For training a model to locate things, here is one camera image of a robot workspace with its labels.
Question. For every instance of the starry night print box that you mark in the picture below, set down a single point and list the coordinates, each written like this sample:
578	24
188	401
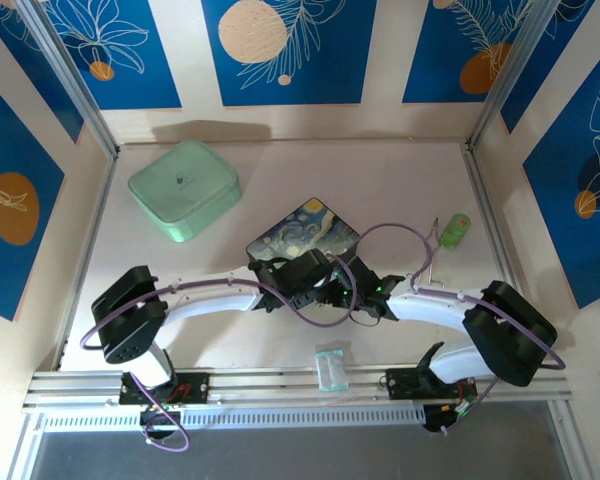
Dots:
305	230

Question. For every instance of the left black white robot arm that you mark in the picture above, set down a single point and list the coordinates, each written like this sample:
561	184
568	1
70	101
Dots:
215	300

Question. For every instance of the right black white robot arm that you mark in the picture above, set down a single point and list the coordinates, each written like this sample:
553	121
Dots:
430	307

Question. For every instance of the clear plastic bag with sachet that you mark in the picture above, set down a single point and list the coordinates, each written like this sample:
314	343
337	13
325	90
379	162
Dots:
332	370

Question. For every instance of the mint green zip case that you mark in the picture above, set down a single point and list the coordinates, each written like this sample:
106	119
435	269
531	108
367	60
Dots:
180	185

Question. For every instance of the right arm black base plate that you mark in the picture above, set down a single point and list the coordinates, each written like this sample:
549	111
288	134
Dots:
402	382

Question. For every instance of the aluminium mounting rail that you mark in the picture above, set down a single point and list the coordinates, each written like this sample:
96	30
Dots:
280	387

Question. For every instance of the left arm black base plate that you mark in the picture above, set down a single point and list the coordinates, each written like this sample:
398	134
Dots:
195	387

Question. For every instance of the aluminium frame post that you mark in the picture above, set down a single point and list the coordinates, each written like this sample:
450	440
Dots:
510	70
70	75

